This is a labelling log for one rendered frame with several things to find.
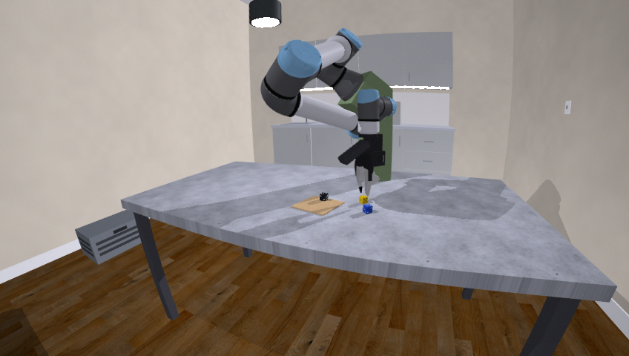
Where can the tan flat mat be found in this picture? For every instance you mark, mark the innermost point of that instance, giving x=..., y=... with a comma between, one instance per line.
x=316, y=206

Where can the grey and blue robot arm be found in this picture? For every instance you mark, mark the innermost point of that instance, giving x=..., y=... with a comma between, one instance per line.
x=298, y=62

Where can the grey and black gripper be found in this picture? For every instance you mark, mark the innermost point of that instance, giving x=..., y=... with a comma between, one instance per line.
x=365, y=163

